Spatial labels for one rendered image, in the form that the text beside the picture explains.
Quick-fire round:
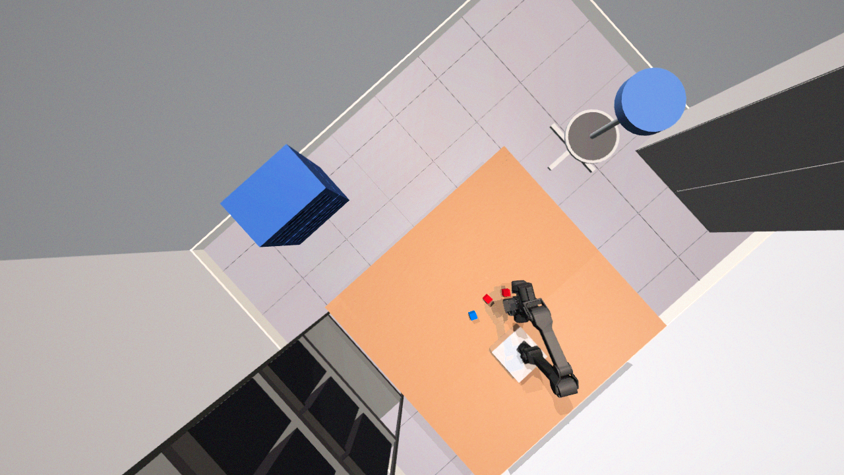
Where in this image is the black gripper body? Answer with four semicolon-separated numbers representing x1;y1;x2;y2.
511;280;529;323

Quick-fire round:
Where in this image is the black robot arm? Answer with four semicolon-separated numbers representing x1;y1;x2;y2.
503;282;579;398

